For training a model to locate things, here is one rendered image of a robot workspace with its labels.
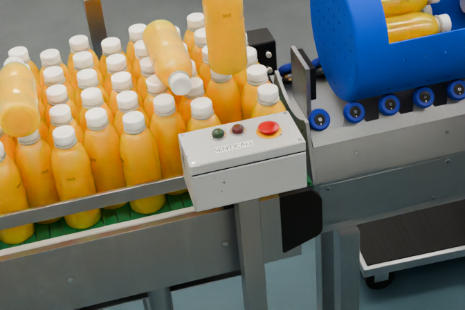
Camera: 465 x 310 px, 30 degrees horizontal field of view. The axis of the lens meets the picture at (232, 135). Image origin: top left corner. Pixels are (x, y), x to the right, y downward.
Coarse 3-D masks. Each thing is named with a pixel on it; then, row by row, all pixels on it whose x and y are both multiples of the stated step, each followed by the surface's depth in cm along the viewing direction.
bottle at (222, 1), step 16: (208, 0) 148; (224, 0) 147; (240, 0) 149; (208, 16) 149; (224, 16) 148; (240, 16) 150; (208, 32) 151; (224, 32) 150; (240, 32) 151; (208, 48) 154; (224, 48) 152; (240, 48) 153; (224, 64) 154; (240, 64) 155
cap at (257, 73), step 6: (252, 66) 165; (258, 66) 165; (264, 66) 165; (246, 72) 165; (252, 72) 164; (258, 72) 163; (264, 72) 163; (252, 78) 163; (258, 78) 163; (264, 78) 164
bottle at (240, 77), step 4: (256, 60) 171; (248, 64) 170; (252, 64) 170; (240, 72) 170; (244, 72) 170; (232, 76) 173; (236, 76) 171; (240, 76) 171; (244, 76) 170; (236, 80) 171; (240, 80) 171; (244, 80) 170; (240, 84) 171; (244, 84) 171; (240, 88) 171
